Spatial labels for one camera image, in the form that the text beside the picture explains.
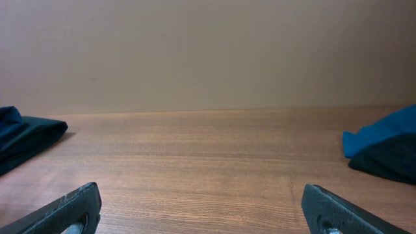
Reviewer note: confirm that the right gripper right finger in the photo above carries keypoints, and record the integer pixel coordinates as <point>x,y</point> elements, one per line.
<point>326,213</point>

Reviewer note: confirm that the navy blue shorts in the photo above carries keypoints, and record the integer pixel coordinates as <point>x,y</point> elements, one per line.
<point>11,122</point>

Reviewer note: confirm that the black garment in pile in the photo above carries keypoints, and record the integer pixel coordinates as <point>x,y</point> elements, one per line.
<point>393,159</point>

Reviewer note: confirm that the blue t-shirt pile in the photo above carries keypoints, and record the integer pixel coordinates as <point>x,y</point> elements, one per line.
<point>398,123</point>

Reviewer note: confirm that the folded black garment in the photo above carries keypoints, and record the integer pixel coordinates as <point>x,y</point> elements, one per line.
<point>22,141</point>

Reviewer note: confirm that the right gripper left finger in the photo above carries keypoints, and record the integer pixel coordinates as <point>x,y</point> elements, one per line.
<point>75,212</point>

